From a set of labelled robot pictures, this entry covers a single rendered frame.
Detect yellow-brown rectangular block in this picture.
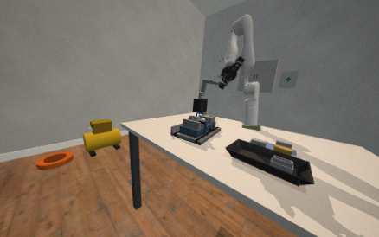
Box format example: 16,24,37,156
273,144,292,156

